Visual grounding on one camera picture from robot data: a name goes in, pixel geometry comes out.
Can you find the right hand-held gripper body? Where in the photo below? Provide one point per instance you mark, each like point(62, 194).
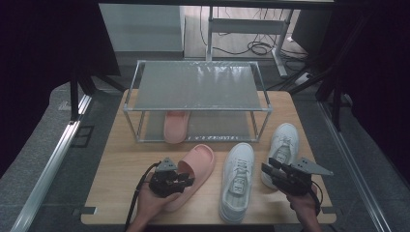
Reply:
point(293, 180)

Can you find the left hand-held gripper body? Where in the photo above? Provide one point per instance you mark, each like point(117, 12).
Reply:
point(164, 183)

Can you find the pink slipper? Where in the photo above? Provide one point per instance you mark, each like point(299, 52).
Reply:
point(199, 161)
point(175, 129)

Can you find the white sneaker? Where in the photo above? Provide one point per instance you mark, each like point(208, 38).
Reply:
point(238, 161)
point(286, 135)

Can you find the metal-framed two-tier shoe rack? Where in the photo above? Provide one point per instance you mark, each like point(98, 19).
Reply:
point(193, 87)

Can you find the person's left hand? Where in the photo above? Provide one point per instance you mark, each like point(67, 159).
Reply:
point(151, 206)

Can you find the person's right hand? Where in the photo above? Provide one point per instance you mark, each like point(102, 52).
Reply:
point(306, 206)

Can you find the black stand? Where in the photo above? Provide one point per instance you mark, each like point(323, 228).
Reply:
point(74, 96)
point(336, 106)

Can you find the white power strip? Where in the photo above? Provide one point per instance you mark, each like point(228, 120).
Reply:
point(303, 78)

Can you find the black curtain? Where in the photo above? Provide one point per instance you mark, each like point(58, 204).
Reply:
point(38, 64)
point(380, 80)

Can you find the dark box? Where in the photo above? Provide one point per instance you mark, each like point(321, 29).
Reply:
point(311, 32)

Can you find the white cabinet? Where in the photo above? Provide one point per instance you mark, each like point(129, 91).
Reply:
point(141, 29)

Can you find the aluminium rail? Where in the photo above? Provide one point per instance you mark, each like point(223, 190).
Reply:
point(354, 167)
point(48, 170)

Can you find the white desk frame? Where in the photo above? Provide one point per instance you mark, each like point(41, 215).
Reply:
point(245, 25)

